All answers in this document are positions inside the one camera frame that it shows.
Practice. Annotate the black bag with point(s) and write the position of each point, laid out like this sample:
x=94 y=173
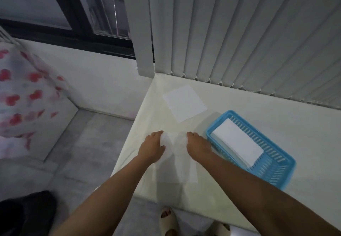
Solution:
x=25 y=214

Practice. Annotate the white cloth with red hearts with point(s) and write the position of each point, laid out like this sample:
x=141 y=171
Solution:
x=24 y=97

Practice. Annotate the person's right forearm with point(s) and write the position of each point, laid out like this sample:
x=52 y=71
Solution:
x=255 y=193

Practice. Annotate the stack of white tissues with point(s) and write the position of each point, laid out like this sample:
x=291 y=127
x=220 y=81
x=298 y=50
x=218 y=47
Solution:
x=238 y=141

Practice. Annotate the blue plastic basket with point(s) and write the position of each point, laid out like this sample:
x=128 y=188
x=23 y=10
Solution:
x=266 y=161

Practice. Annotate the grey vertical window blinds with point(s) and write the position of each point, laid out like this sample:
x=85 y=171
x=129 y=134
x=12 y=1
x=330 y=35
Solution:
x=239 y=33

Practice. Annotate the person's left hand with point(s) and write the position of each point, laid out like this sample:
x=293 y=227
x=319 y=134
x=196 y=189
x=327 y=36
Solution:
x=150 y=148

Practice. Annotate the folded white tissue square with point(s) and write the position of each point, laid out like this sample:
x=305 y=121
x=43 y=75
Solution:
x=185 y=103

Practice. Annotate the black window frame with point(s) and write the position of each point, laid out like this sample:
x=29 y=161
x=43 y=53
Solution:
x=80 y=23

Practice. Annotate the white tissue sheet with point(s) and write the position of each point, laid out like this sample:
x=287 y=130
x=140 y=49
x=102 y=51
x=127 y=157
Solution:
x=177 y=158

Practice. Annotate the person's left forearm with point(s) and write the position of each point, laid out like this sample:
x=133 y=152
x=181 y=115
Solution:
x=106 y=198

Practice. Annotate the person's right hand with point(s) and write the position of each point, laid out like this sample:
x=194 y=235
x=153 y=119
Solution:
x=198 y=146

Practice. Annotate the person's left foot in sandal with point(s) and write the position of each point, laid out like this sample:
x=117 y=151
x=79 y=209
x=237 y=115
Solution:
x=168 y=221

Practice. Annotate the person's foot in sandal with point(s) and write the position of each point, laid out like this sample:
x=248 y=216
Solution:
x=168 y=221
x=221 y=229

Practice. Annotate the person's right fingers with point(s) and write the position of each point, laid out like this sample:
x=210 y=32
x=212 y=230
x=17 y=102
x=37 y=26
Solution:
x=192 y=136

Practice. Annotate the person's right foot in sandal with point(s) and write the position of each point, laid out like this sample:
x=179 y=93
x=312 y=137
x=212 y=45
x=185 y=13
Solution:
x=221 y=229

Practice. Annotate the person's left fingers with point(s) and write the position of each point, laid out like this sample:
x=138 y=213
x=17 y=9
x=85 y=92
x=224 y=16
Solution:
x=157 y=135

